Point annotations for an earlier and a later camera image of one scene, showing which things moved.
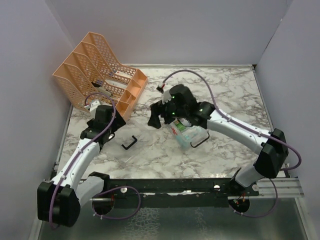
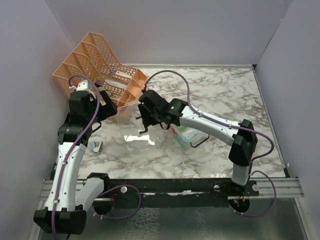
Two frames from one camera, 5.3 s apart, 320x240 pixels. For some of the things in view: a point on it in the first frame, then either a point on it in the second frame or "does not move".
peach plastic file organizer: x=93 y=69 does not move
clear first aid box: x=187 y=135 does not move
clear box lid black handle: x=135 y=140 -> x=130 y=126
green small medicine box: x=179 y=124 does not move
